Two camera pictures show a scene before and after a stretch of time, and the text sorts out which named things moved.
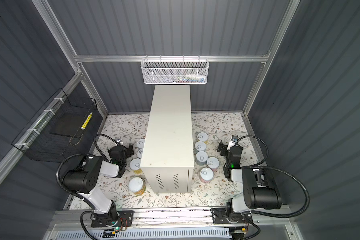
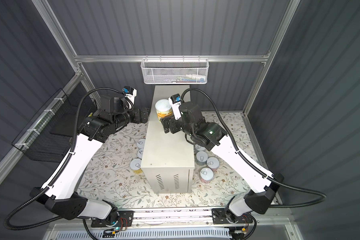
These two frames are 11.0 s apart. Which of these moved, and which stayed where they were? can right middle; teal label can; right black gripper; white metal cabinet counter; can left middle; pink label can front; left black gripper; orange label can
Moved: left black gripper; orange label can; right black gripper
Stayed: can left middle; can right middle; teal label can; white metal cabinet counter; pink label can front
